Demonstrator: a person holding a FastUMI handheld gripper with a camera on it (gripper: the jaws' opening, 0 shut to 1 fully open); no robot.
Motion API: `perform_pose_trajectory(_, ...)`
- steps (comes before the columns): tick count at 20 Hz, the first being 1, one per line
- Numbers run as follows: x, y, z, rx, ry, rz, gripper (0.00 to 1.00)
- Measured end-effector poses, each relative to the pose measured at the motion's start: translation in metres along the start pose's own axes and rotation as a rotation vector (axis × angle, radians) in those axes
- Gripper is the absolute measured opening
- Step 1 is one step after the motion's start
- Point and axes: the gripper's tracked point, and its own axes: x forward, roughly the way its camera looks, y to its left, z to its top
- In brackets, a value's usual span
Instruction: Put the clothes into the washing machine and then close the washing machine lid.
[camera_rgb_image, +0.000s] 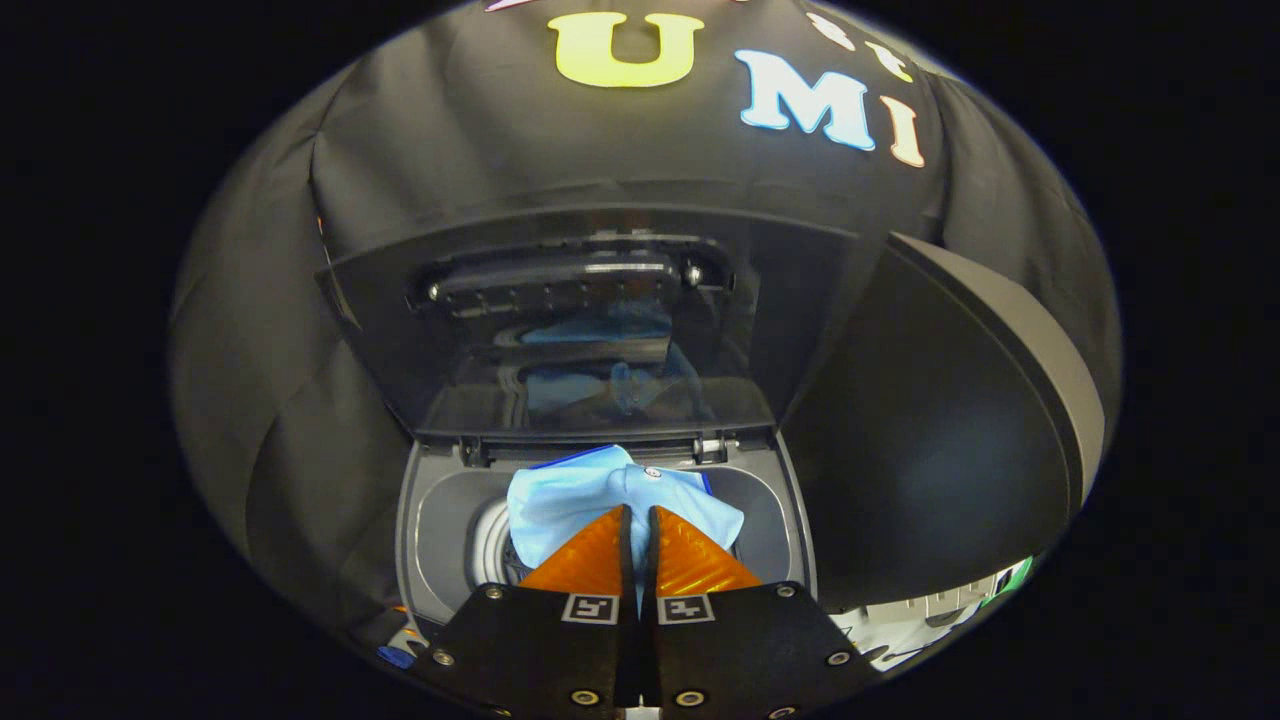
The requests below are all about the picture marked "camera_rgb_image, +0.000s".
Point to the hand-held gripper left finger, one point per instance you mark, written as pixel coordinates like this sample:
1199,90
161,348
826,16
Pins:
540,650

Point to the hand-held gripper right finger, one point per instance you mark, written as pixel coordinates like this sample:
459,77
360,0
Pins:
740,650

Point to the light blue polo shirt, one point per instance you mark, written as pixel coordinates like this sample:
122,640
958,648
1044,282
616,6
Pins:
575,500

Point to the dark washing machine lid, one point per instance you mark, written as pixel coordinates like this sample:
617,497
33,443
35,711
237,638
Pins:
400,340

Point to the grey cabinet with black top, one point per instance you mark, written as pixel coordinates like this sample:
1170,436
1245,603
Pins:
930,440

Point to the black backdrop cloth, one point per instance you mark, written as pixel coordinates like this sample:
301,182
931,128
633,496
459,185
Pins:
500,130

